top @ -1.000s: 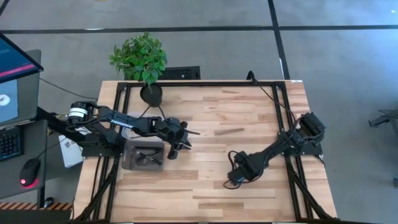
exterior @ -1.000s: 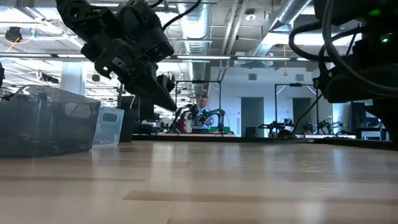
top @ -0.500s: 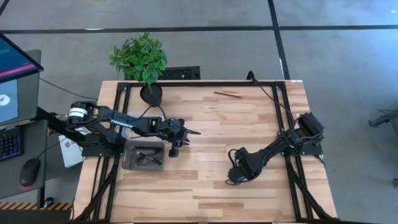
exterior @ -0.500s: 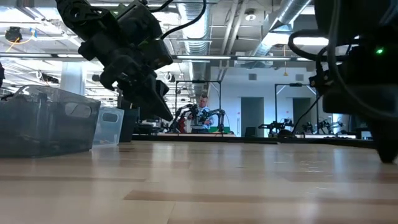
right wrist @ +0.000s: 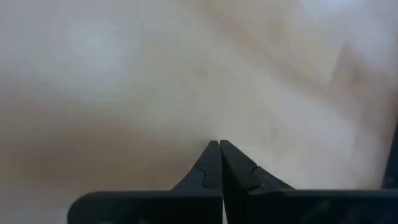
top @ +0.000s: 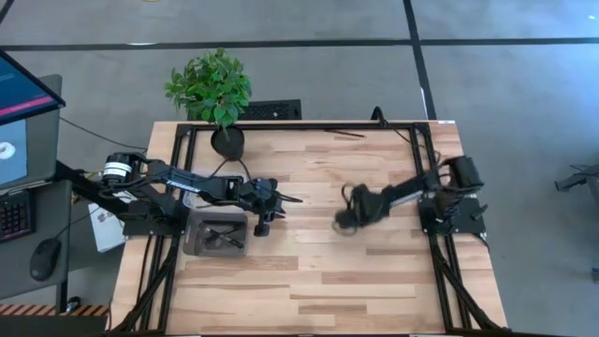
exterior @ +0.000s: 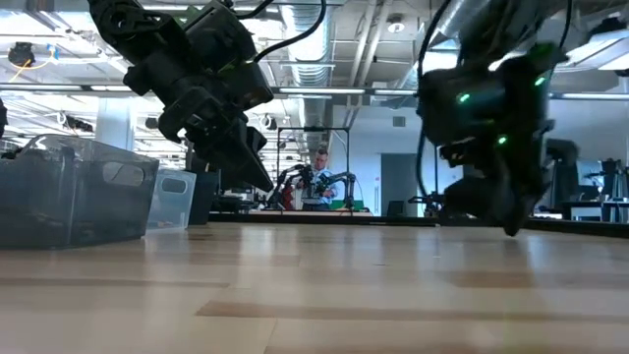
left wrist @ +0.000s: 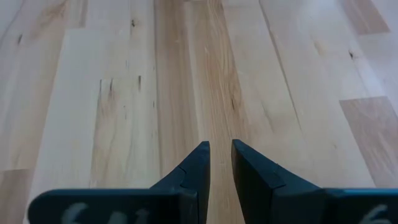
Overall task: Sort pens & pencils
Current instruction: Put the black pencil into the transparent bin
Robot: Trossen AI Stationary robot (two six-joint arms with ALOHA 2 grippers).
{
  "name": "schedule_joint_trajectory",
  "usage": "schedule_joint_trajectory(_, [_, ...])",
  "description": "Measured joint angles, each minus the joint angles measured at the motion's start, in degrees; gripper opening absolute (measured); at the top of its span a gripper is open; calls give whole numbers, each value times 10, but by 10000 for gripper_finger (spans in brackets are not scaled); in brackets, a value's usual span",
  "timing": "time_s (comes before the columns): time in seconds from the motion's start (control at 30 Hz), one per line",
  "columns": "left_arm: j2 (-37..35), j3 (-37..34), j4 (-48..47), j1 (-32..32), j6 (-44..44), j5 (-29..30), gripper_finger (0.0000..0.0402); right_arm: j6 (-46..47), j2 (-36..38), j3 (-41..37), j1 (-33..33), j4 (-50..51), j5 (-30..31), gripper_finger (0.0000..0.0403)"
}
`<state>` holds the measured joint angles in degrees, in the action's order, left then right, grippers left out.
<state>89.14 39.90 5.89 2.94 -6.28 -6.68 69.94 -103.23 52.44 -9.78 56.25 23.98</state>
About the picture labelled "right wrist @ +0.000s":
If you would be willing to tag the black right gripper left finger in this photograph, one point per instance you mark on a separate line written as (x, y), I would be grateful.
(206, 174)

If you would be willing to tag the black aluminium table frame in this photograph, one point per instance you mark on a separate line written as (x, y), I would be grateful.
(392, 161)

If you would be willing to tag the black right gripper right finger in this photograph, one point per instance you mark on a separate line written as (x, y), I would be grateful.
(239, 174)

